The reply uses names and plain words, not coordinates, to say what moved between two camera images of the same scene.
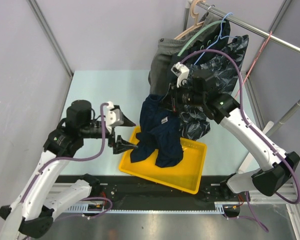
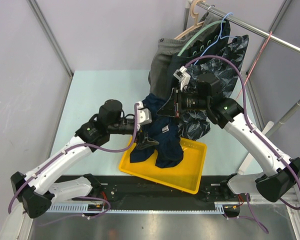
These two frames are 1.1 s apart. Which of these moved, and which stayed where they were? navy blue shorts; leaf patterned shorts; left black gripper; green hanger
Moved: left black gripper
Stayed: leaf patterned shorts; navy blue shorts; green hanger
